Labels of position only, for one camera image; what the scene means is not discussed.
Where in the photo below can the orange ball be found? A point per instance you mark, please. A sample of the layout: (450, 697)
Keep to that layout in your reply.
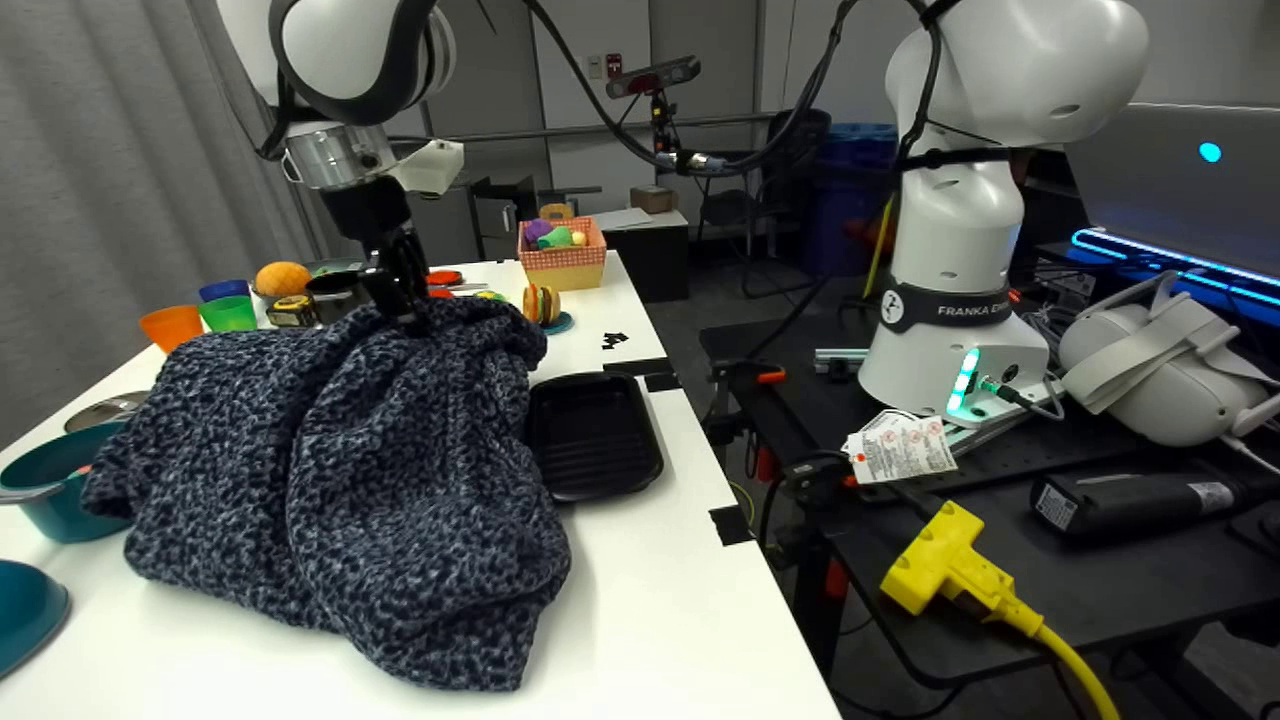
(282, 278)

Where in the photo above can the open laptop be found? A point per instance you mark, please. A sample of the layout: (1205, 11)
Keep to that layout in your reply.
(1186, 185)

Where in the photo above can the black plastic tray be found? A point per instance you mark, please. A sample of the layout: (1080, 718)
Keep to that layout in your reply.
(594, 436)

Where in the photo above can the blue bin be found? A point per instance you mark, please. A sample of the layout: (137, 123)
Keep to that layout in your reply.
(852, 179)

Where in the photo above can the teal bowl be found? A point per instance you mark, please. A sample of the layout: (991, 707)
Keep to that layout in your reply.
(34, 613)

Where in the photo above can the dark blue knitted cloth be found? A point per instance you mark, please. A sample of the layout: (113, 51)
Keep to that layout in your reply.
(361, 476)

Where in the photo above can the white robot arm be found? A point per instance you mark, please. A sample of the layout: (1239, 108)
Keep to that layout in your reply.
(972, 85)

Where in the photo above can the orange toy basket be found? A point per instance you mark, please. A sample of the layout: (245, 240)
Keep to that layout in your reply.
(563, 253)

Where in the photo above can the orange cup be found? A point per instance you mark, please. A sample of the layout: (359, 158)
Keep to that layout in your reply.
(175, 325)

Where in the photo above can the black office chair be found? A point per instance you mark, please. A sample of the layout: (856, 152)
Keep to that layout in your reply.
(774, 192)

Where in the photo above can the blue cup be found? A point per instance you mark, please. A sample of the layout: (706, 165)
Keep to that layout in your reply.
(221, 291)

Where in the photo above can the white VR headset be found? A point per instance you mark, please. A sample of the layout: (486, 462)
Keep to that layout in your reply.
(1163, 362)

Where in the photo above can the camera on tripod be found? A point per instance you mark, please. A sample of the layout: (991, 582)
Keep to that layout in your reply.
(653, 83)

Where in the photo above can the green cup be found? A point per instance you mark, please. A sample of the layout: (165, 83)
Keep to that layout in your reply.
(230, 315)

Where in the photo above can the teal mug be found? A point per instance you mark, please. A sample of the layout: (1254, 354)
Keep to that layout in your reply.
(45, 486)

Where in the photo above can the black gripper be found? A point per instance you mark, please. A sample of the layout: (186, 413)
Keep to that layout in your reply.
(395, 262)

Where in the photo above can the red toy tomato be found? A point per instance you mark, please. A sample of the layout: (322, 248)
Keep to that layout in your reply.
(441, 282)

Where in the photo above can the black power brick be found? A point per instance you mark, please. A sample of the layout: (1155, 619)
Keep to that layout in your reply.
(1104, 505)

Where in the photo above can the toy burger on plate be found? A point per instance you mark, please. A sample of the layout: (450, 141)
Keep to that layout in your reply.
(540, 306)

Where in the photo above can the white crumpled label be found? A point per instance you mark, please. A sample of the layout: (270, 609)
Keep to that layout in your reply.
(897, 447)

